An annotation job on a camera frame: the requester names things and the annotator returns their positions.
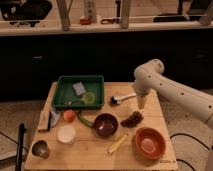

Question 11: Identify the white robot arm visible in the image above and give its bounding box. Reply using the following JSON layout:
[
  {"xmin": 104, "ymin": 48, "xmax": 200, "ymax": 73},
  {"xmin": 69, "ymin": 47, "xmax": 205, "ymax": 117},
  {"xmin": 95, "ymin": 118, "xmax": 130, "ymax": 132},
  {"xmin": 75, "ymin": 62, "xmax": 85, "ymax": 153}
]
[{"xmin": 133, "ymin": 59, "xmax": 213, "ymax": 129}]

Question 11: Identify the purple bowl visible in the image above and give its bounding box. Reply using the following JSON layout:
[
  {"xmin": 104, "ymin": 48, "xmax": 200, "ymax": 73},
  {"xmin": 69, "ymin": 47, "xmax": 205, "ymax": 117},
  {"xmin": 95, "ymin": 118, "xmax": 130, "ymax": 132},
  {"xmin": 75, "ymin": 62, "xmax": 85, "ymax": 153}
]
[{"xmin": 93, "ymin": 113, "xmax": 118, "ymax": 138}]

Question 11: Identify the orange bowl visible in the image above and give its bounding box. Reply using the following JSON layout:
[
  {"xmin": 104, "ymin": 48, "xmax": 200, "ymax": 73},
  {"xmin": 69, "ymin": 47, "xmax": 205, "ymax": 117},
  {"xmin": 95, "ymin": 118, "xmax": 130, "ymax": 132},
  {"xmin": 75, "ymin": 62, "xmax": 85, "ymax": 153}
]
[{"xmin": 135, "ymin": 127, "xmax": 166, "ymax": 160}]

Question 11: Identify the bunch of dark grapes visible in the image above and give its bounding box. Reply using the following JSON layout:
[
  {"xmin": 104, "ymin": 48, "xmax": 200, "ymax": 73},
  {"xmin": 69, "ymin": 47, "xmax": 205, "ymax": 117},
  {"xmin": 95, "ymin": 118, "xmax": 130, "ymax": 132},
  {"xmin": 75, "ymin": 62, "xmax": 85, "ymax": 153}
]
[{"xmin": 121, "ymin": 111, "xmax": 144, "ymax": 128}]

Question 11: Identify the green spoon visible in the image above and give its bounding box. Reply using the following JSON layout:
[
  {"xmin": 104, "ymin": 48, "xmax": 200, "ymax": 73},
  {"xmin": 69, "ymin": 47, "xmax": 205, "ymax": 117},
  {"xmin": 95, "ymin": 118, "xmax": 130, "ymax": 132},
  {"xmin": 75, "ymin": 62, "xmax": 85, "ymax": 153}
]
[{"xmin": 66, "ymin": 92, "xmax": 95, "ymax": 105}]

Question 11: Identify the grey sponge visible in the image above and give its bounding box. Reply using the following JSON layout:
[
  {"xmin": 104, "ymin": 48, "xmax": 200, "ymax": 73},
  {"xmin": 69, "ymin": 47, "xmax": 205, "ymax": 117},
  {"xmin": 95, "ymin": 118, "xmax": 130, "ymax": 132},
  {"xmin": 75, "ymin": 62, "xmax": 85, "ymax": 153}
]
[{"xmin": 72, "ymin": 82, "xmax": 86, "ymax": 96}]

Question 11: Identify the green plastic tray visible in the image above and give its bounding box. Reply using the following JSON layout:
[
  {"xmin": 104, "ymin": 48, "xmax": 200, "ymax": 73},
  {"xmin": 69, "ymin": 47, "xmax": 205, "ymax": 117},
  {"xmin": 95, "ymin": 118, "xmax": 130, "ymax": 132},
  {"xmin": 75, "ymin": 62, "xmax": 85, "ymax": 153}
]
[{"xmin": 52, "ymin": 75, "xmax": 104, "ymax": 109}]

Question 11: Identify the orange peach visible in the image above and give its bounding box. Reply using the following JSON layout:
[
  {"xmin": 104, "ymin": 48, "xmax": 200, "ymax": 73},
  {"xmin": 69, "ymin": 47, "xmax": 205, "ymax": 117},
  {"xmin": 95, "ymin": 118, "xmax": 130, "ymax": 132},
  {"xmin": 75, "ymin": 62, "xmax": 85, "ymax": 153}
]
[{"xmin": 63, "ymin": 110, "xmax": 76, "ymax": 122}]

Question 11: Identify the white cup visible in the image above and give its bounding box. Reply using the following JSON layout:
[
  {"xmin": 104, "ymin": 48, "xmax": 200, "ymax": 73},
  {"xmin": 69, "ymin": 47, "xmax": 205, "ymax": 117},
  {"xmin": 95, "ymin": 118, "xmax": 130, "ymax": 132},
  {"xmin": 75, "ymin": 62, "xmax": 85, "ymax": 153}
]
[{"xmin": 57, "ymin": 125, "xmax": 76, "ymax": 144}]

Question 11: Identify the silver foil packet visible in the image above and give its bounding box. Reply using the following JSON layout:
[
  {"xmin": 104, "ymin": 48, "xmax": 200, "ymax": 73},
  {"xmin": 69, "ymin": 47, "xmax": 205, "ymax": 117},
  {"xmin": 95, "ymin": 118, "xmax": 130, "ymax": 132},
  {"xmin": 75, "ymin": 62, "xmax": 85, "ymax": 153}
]
[{"xmin": 48, "ymin": 108, "xmax": 61, "ymax": 128}]

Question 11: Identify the red object on shelf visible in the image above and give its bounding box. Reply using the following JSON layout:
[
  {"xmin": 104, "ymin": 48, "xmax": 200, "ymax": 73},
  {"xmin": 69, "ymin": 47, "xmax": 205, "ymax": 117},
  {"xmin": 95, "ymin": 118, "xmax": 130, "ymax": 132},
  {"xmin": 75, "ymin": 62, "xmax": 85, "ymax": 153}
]
[{"xmin": 79, "ymin": 16, "xmax": 92, "ymax": 25}]

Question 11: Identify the metal cup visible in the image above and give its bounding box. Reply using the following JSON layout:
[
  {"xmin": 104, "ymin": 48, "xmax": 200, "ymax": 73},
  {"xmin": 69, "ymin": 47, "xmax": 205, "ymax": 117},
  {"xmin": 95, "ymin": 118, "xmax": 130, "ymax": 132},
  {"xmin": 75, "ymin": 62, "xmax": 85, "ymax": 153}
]
[{"xmin": 32, "ymin": 140, "xmax": 50, "ymax": 159}]

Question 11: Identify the black pole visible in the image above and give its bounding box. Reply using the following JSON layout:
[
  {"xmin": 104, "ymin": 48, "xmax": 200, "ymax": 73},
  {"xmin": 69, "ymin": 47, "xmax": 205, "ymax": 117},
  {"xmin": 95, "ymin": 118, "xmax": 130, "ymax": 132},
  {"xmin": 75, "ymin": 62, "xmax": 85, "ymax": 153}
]
[{"xmin": 15, "ymin": 123, "xmax": 25, "ymax": 171}]

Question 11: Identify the black cable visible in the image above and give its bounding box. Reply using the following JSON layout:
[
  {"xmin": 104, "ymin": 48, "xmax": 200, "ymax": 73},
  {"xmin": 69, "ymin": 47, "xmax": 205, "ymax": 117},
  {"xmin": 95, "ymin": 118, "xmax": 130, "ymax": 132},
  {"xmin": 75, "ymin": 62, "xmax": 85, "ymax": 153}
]
[{"xmin": 169, "ymin": 132, "xmax": 213, "ymax": 171}]

